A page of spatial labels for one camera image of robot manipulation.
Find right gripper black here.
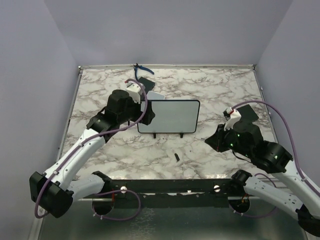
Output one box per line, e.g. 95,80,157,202
205,122,252,158

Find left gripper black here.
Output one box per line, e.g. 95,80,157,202
118,95,156,125

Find small whiteboard black frame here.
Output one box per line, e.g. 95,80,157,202
137,99,201,135

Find black marker cap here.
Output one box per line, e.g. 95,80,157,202
174,153,180,162

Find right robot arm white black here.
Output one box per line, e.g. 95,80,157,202
205,120,320,237

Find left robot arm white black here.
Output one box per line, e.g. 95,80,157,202
29,88,155,219

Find small white square device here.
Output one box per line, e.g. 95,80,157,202
147,91,166,101

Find black rectangular box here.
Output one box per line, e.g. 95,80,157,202
137,77,156,93

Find black eraser block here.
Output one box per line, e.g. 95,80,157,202
237,104,259,123

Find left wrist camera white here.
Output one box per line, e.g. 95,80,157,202
125,83,143,104

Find blue handled pliers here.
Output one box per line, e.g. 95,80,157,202
133,62,155,81

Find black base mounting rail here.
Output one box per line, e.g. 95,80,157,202
82,177,251,208

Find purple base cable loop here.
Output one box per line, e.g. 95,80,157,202
91,189,142,221

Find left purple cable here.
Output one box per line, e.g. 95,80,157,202
34,78,148,220

